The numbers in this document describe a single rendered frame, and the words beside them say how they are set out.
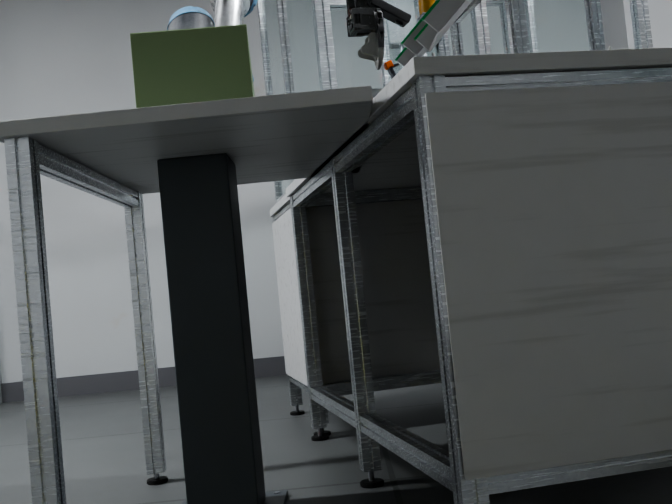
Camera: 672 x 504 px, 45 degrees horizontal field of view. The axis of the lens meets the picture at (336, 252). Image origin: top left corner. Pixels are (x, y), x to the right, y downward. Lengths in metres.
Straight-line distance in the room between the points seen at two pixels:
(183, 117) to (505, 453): 0.81
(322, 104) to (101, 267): 3.91
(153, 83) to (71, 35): 3.70
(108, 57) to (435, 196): 4.32
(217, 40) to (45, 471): 0.99
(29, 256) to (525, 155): 0.90
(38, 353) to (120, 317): 3.70
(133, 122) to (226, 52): 0.45
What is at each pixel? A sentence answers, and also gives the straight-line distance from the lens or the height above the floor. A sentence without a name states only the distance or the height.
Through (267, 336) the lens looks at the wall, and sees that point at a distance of 5.10.
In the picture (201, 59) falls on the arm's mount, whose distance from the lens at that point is 1.91.
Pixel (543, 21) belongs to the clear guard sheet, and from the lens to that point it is 3.78.
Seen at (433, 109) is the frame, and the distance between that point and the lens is 1.35.
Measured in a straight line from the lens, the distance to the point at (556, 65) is 1.45.
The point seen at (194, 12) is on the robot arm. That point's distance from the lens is 2.13.
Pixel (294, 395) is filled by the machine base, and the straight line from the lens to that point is 3.37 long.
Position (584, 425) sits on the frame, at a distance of 1.42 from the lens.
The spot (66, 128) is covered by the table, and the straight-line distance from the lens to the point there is 1.56.
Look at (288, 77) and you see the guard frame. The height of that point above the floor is 1.27.
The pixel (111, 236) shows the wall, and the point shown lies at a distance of 5.29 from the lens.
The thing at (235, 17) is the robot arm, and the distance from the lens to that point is 2.36.
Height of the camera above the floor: 0.49
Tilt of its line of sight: 3 degrees up
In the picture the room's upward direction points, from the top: 6 degrees counter-clockwise
